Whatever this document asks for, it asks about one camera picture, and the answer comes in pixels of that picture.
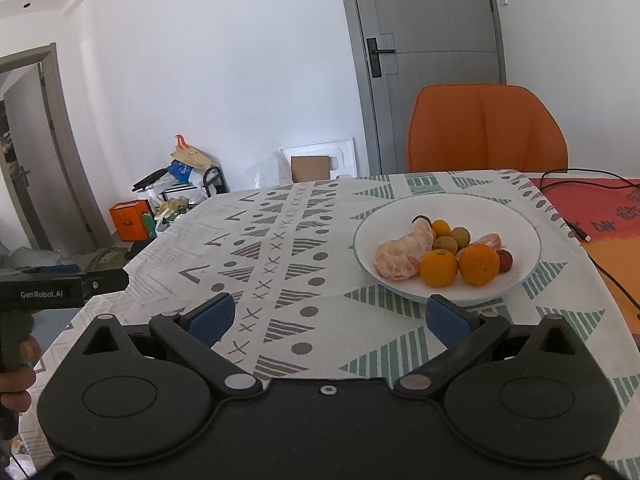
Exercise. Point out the large peeled citrus segment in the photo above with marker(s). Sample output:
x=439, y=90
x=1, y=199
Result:
x=400, y=257

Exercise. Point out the black metal rack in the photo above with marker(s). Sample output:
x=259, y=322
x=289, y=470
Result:
x=215, y=180

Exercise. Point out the orange chair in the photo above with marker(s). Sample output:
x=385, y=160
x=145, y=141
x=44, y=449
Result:
x=485, y=130

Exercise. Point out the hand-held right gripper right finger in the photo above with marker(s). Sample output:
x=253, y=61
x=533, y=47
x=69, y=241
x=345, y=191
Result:
x=445, y=317

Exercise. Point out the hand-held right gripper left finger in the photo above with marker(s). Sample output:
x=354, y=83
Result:
x=212, y=320

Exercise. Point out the small peeled citrus piece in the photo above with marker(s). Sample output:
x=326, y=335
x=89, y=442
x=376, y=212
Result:
x=489, y=241

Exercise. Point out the tan paper bag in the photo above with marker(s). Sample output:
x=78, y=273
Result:
x=190, y=155

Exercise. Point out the small red lychee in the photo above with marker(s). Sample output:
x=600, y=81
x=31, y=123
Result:
x=505, y=260

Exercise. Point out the patterned white tablecloth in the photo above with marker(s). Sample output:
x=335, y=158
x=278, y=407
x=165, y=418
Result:
x=300, y=260

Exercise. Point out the yellow green round fruit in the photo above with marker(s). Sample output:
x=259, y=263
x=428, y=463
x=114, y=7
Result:
x=461, y=236
x=444, y=245

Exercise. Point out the blue white plastic bag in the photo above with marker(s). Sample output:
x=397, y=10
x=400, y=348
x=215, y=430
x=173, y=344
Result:
x=182, y=172

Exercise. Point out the white plate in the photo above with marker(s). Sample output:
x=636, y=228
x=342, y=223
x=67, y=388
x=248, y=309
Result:
x=520, y=240

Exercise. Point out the white styrofoam packaging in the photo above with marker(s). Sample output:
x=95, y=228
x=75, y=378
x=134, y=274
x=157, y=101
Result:
x=345, y=152

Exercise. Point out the grey door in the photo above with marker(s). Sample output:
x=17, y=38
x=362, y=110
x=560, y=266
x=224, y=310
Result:
x=430, y=85

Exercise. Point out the small orange kumquat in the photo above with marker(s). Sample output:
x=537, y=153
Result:
x=441, y=228

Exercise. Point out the dark green bag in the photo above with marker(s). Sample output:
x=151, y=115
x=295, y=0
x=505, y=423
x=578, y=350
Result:
x=107, y=260

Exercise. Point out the grey door frame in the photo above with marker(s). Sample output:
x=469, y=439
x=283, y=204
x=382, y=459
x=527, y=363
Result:
x=65, y=125

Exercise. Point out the brown cardboard piece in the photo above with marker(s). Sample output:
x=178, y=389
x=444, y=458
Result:
x=310, y=169

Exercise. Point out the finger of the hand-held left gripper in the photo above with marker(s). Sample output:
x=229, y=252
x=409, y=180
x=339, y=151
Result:
x=105, y=280

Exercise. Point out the orange box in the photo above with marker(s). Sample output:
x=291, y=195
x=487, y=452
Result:
x=130, y=220

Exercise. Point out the orange mandarin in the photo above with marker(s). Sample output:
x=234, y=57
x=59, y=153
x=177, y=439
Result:
x=439, y=269
x=479, y=265

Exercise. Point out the red orange table mat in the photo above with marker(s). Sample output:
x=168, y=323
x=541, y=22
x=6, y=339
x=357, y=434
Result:
x=615, y=220

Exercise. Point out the person's left hand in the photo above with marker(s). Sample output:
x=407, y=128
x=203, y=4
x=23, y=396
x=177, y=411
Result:
x=17, y=387

